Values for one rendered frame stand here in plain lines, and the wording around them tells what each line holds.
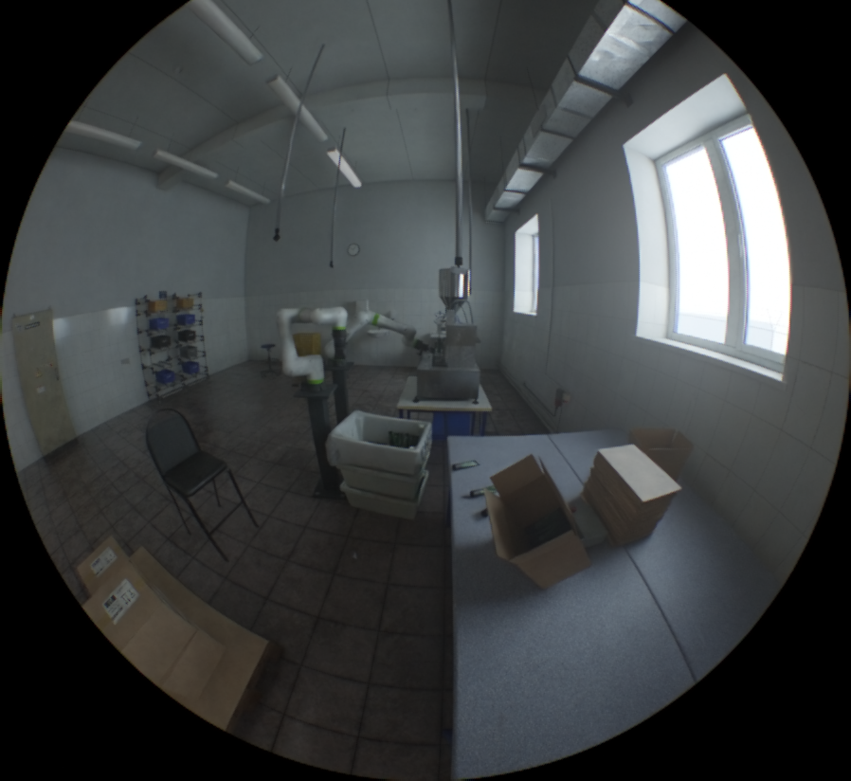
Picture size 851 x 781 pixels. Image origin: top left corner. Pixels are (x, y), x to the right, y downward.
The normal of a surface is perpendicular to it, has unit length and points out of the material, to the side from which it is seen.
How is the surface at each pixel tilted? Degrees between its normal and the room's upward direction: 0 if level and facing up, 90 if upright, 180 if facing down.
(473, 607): 0
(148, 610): 0
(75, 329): 90
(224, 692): 0
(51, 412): 90
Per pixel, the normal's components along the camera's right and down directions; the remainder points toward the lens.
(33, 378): 1.00, 0.04
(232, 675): 0.02, -0.98
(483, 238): -0.05, 0.21
